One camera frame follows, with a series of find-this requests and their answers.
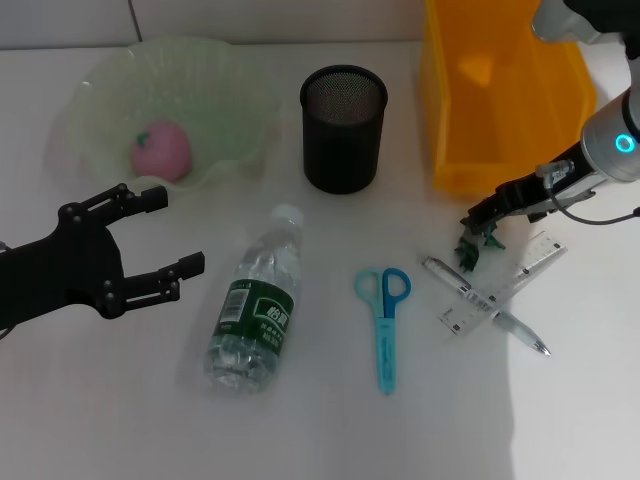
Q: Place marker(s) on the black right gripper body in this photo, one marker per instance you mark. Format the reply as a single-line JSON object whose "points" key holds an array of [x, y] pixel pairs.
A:
{"points": [[545, 192]]}

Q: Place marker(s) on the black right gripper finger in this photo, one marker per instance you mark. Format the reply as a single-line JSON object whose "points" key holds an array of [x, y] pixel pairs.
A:
{"points": [[485, 210], [475, 230]]}

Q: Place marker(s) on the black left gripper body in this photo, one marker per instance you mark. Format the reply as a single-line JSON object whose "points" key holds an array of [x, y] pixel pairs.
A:
{"points": [[60, 270]]}

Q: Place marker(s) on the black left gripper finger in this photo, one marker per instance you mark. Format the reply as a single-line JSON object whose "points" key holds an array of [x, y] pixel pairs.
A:
{"points": [[125, 202], [155, 285]]}

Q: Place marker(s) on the pink peach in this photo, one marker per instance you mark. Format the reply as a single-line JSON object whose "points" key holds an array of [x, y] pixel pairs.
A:
{"points": [[162, 150]]}

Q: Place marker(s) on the clear green-label water bottle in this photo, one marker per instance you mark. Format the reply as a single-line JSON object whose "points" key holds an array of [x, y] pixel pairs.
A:
{"points": [[260, 325]]}

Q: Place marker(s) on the blue and teal scissors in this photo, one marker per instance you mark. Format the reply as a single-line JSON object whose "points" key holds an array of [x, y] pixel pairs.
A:
{"points": [[387, 345]]}

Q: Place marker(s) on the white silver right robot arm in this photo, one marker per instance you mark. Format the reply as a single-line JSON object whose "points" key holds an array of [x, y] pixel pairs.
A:
{"points": [[610, 130]]}

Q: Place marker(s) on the clear ballpoint pen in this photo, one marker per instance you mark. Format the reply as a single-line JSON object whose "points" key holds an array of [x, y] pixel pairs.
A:
{"points": [[447, 274]]}

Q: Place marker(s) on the transparent plastic ruler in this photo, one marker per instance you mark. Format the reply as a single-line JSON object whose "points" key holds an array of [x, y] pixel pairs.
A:
{"points": [[540, 260]]}

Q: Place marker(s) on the translucent green fruit plate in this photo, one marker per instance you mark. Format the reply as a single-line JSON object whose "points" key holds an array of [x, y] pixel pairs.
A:
{"points": [[200, 90]]}

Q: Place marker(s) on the black mesh pen holder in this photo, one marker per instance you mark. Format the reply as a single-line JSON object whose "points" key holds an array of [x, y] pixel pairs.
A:
{"points": [[342, 145]]}

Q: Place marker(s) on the yellow plastic bin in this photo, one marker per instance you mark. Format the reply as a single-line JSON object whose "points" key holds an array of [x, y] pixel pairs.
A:
{"points": [[500, 115]]}

